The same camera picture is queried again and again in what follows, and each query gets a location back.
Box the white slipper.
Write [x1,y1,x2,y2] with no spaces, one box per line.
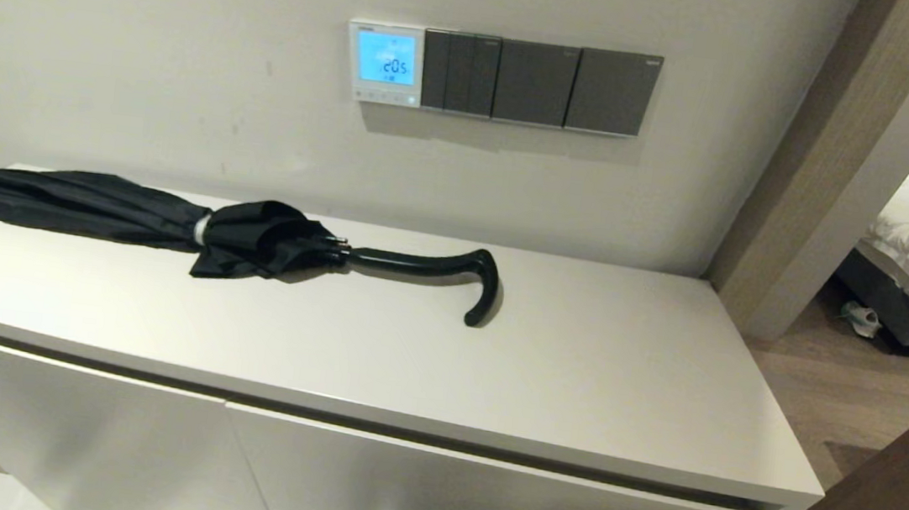
[838,299,886,340]

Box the grey triple rocker wall switch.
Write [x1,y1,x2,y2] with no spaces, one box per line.
[418,29,503,119]

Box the white wall thermostat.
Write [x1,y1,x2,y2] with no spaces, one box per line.
[341,18,430,109]

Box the black umbrella with curved handle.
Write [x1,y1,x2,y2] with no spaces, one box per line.
[0,161,507,329]

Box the white sideboard cabinet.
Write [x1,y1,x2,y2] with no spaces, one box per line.
[0,160,851,510]

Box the wood veneer door frame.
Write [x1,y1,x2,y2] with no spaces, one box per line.
[698,0,909,359]

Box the grey single rocker wall switch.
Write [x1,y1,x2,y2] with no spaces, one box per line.
[491,38,584,130]
[563,45,665,140]

